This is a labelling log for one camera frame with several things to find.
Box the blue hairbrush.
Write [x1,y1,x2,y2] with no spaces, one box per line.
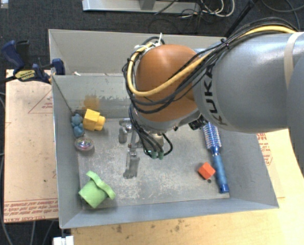
[202,121,230,194]

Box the yellow toy block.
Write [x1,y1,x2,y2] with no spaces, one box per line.
[82,108,106,132]

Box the green foam cup shape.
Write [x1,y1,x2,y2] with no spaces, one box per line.
[78,170,117,209]

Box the orange cube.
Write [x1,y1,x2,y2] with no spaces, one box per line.
[197,161,217,181]

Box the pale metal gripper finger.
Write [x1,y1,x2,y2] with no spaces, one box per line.
[118,118,133,144]
[123,150,141,180]

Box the grey metal bin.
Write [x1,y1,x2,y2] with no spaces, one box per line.
[48,29,280,230]

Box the clear iridescent ball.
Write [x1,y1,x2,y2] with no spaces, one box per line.
[74,136,95,152]

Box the blue toy bear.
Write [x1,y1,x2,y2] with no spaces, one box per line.
[70,113,85,138]

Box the brown cardboard board, red print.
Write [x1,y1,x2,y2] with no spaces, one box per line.
[3,69,286,224]

